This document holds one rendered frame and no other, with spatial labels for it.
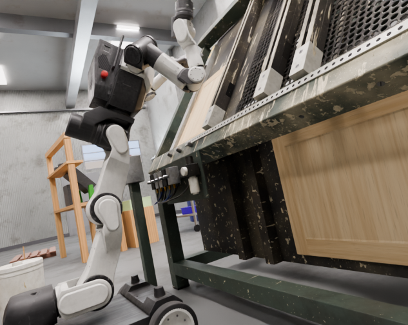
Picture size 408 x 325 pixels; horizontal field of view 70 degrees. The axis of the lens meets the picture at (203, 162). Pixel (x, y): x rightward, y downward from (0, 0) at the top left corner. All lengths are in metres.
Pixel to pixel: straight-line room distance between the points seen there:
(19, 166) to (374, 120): 11.51
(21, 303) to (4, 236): 10.47
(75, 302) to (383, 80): 1.28
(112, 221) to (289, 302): 0.78
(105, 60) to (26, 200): 10.46
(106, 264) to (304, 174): 0.93
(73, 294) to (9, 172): 10.72
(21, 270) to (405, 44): 2.31
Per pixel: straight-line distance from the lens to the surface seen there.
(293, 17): 1.47
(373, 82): 0.87
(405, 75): 0.86
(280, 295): 1.25
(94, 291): 1.37
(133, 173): 1.96
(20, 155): 12.03
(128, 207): 4.60
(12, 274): 2.39
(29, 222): 11.77
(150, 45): 1.46
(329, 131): 1.20
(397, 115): 1.08
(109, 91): 1.48
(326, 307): 1.11
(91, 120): 1.45
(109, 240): 1.38
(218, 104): 1.53
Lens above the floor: 0.60
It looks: 6 degrees up
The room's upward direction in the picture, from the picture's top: 11 degrees counter-clockwise
